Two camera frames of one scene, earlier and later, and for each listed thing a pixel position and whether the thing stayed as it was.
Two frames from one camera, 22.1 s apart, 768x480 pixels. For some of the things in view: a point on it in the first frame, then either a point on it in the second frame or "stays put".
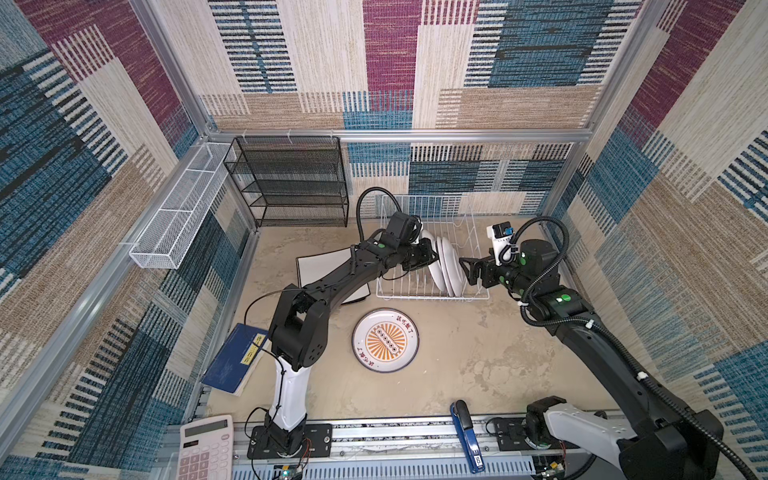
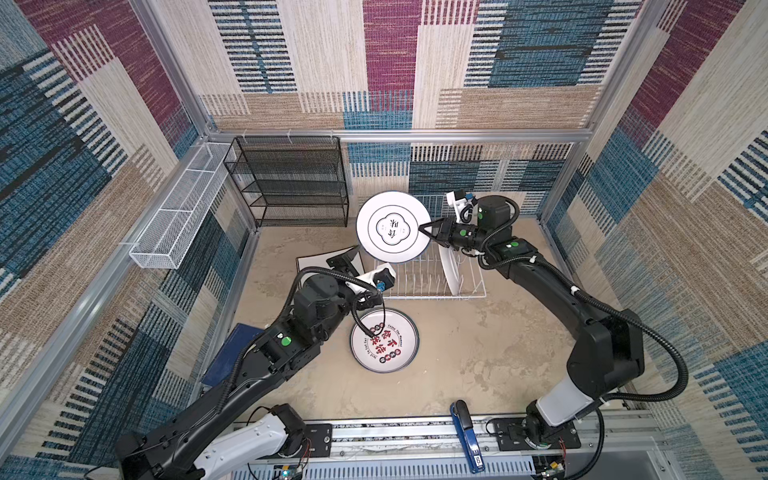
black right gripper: (488, 266) → (441, 239)
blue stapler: (467, 435) stays put
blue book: (236, 360) stays put
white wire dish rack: (446, 220) stays put
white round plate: (435, 269) → (393, 349)
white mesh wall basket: (166, 237) stays put
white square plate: (314, 266) stays put
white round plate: (453, 267) stays put
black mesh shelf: (291, 181) stays put
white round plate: (441, 255) → (388, 226)
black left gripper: (425, 255) → (339, 262)
